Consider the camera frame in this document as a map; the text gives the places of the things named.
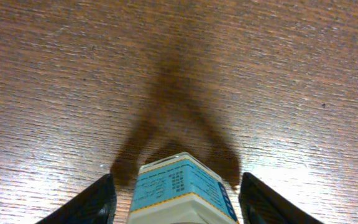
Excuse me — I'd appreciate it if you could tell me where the white Panadol medicine box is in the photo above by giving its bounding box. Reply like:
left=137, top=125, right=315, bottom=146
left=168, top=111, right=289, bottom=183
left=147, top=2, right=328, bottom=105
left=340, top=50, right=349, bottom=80
left=127, top=152, right=239, bottom=224

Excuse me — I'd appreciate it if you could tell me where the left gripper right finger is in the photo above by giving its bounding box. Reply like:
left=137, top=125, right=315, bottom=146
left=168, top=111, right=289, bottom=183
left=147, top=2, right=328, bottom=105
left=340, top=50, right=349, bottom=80
left=239, top=172, right=323, bottom=224

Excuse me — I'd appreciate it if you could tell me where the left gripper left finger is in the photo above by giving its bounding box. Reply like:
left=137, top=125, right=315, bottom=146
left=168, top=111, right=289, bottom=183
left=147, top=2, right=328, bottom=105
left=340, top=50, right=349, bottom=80
left=37, top=174, right=117, bottom=224

